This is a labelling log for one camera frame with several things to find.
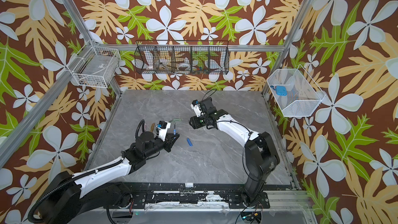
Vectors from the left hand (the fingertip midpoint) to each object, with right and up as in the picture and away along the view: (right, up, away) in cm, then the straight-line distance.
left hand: (177, 133), depth 79 cm
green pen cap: (-3, +5, +25) cm, 26 cm away
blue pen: (-1, +2, -3) cm, 4 cm away
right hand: (+7, +5, +8) cm, 12 cm away
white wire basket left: (-47, +36, +7) cm, 60 cm away
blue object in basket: (+57, +23, +6) cm, 62 cm away
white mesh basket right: (+64, +21, +3) cm, 68 cm away
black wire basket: (0, +46, +18) cm, 49 cm away
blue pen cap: (+6, -9, +14) cm, 17 cm away
